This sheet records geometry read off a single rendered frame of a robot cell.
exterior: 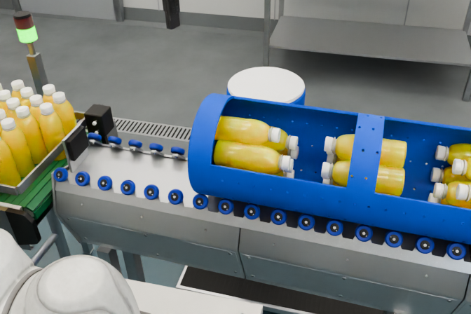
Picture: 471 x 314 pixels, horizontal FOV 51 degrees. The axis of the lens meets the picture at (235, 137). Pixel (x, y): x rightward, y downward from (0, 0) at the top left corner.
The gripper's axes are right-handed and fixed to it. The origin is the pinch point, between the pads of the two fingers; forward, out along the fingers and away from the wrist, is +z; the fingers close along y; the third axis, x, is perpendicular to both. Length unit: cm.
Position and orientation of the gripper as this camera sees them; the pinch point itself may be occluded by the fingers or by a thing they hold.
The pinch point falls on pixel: (172, 12)
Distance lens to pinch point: 114.2
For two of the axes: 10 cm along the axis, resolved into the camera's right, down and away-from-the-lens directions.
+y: -8.1, -3.2, 4.9
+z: 0.3, 8.2, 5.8
